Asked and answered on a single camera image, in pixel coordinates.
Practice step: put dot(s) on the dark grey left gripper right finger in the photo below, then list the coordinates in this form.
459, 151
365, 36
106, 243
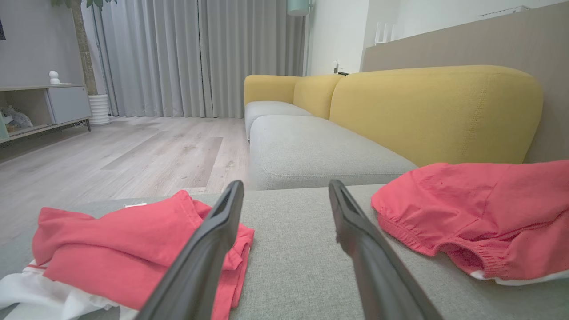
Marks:
378, 275

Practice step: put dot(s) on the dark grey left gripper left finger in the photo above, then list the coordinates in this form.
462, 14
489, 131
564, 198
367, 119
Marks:
195, 266

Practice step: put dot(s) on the red white basketball jersey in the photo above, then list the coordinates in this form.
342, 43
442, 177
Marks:
111, 249

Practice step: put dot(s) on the red shorts white trim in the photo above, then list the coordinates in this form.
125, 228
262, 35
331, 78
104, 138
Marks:
480, 213

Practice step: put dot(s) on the large grey fabric sofa seat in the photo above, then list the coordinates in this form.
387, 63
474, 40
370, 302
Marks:
293, 266

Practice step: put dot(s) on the grey sofa seat cushion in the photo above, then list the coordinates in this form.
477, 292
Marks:
311, 151
271, 109

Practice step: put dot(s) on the wide yellow sofa backrest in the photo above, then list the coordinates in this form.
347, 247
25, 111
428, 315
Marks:
435, 115

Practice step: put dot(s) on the white ribbed plant pot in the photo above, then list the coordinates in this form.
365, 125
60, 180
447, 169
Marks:
99, 110

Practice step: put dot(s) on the narrow yellow sofa backrest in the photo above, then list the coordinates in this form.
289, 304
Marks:
313, 95

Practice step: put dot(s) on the yellow sofa armrest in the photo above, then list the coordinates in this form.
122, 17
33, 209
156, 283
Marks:
266, 88

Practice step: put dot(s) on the grey wooden tv cabinet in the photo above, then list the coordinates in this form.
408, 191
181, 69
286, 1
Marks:
69, 103

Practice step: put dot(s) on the grey pleated curtain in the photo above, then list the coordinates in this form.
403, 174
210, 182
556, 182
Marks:
178, 58

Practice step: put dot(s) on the grey plush toy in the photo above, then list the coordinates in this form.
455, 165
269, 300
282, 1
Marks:
18, 120

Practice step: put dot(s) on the white wifi router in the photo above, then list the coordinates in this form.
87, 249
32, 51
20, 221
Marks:
383, 41

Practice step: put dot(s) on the small white figurine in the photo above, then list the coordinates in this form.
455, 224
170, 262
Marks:
54, 79

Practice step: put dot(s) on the beige partition panel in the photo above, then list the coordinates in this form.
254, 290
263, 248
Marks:
444, 44

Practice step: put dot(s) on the indoor tree plant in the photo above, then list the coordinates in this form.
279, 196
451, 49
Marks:
82, 44

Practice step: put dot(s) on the teal shade floor lamp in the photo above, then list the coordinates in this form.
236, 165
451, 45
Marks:
297, 6

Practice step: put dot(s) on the white wall socket plug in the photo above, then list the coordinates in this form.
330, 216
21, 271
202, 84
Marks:
336, 67

